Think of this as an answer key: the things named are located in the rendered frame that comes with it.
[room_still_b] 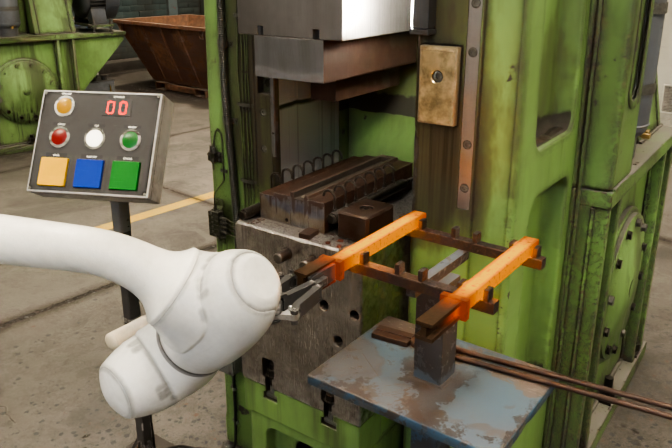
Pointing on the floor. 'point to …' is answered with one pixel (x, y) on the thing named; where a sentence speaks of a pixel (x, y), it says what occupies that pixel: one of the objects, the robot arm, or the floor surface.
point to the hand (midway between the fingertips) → (316, 276)
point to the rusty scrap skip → (171, 50)
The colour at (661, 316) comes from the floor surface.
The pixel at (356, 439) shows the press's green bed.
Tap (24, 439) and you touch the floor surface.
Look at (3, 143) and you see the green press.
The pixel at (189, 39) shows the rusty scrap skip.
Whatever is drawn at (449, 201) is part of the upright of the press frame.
